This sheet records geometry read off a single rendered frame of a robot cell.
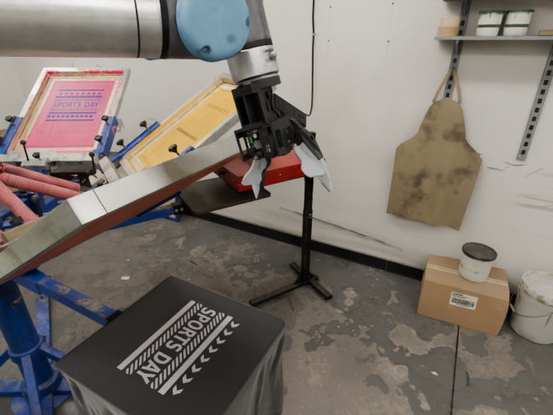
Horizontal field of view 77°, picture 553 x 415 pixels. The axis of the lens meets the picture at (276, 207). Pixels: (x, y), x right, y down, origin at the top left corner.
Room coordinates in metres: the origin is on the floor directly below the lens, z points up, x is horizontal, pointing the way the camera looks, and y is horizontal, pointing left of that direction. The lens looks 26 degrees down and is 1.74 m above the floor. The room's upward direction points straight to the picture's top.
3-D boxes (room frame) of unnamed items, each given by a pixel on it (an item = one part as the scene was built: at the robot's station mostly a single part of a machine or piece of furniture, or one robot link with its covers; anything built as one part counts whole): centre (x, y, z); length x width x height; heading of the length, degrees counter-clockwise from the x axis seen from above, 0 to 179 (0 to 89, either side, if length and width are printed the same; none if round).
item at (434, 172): (2.23, -1.07, 1.06); 0.53 x 0.07 x 1.05; 62
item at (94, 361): (0.74, 0.29, 0.95); 0.48 x 0.44 x 0.01; 62
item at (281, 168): (2.02, 0.06, 1.06); 0.61 x 0.46 x 0.12; 122
